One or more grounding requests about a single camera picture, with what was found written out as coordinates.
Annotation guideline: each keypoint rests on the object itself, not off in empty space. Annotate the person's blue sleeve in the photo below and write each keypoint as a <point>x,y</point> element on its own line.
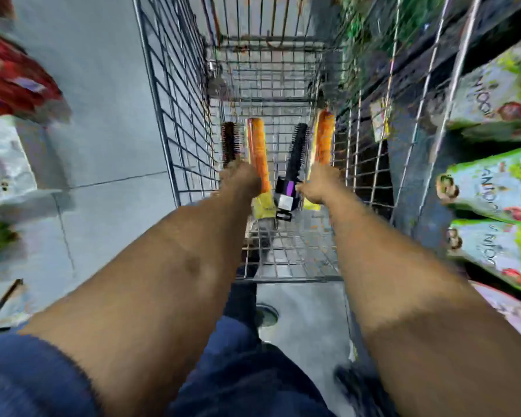
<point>30,377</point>

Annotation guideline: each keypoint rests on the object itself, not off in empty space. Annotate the pink snack bag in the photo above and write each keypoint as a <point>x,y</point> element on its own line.
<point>516,312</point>

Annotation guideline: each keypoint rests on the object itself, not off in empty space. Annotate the green white snack bag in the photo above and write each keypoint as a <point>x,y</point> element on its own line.
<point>495,95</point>
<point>490,191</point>
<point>495,251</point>

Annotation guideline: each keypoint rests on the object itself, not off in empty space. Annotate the person's blue trousers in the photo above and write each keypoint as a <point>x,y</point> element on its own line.
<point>243,377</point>

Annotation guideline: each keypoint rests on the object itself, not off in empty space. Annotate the person's right hand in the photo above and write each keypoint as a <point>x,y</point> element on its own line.
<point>323,184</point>

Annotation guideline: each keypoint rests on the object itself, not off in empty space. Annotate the dark thin rod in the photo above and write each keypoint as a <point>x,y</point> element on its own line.
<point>2,303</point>

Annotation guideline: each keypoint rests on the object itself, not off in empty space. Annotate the orange comb yellow packaging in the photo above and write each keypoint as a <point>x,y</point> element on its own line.
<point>324,138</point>
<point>257,147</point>

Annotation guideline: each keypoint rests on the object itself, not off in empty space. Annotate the person's left hand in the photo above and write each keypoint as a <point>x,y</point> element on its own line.
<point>241,180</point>

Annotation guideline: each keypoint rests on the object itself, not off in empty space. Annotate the round floor drain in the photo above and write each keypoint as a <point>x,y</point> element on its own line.
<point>267,316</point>

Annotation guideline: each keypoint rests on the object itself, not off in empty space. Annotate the person's black shoe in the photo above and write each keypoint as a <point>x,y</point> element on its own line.
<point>360,386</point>

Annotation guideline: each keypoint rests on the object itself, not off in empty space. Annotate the person's left forearm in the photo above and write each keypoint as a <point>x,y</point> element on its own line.
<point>165,277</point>

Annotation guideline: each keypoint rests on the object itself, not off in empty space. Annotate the person's right forearm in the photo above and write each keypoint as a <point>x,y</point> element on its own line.
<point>408,325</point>

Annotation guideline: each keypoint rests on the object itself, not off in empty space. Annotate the white bulk packet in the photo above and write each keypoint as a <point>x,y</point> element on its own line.
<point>4,160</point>

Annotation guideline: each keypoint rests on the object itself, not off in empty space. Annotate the pile of red packets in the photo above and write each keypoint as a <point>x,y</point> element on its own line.
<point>13,78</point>

